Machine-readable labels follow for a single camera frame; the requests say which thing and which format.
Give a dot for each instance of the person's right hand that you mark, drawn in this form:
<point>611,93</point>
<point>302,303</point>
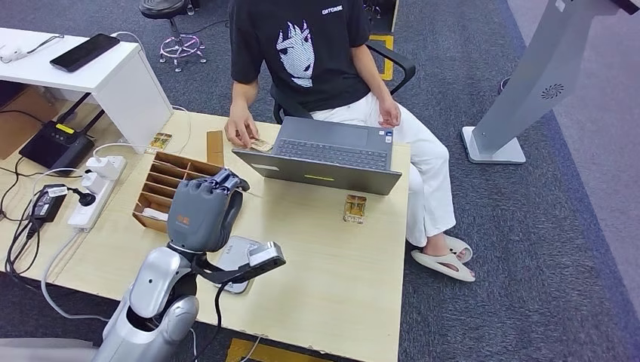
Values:
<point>241,131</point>

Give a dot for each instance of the person's left hand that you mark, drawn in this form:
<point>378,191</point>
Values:
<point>390,114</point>

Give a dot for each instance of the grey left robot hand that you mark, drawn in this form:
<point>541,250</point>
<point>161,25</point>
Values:
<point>200,215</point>

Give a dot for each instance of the yellow printed hotel card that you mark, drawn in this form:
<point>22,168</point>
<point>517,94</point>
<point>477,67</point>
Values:
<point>262,146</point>
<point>159,142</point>
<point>355,209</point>

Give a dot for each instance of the wooden card organiser box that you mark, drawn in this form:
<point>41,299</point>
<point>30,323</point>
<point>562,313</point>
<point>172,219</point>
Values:
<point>160,172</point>

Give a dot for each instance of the person's right forearm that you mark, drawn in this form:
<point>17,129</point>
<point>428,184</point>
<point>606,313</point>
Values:
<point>244,97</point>

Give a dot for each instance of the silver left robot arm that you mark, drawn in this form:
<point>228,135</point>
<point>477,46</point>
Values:
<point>155,285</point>

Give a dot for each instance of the person's left forearm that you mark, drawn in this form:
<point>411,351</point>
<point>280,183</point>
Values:
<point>372,75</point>

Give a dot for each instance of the white blank card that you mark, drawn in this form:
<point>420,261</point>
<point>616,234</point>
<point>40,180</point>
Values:
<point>155,215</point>

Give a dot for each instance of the person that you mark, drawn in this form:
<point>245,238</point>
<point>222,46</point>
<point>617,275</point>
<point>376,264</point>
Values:
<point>300,85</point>

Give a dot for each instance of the black office chair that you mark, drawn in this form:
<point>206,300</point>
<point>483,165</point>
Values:
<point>400,62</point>

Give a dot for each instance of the yellow floor tape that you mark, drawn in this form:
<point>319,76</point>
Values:
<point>386,60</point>
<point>270,354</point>

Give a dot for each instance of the grey laptop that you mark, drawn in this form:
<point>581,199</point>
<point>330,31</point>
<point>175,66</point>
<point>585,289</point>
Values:
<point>325,145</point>

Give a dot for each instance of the white power strip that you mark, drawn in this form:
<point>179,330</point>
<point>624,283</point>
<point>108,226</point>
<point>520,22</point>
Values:
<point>92,212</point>

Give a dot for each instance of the black power plug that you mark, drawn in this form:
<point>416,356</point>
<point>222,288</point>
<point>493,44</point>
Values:
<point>86,199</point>

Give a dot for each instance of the black stool chrome base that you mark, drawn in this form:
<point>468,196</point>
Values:
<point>172,7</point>

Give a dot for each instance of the white desk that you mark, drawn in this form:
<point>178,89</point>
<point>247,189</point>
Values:
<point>100,85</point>

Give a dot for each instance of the grey kiosk stand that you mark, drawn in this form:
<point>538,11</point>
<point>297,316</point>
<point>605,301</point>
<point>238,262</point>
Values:
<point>535,75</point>

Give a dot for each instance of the beige slipper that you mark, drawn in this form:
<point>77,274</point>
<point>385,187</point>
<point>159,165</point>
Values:
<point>459,247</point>
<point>442,266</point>

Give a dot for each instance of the black power adapter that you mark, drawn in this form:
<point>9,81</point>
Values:
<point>46,205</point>

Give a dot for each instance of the black router with antennas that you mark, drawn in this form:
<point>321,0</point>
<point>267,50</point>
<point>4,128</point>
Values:
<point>55,147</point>

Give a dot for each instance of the black smartphone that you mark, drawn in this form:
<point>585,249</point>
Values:
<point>84,52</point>

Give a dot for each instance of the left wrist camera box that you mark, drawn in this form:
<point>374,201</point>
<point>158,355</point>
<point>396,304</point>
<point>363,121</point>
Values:
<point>265,255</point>

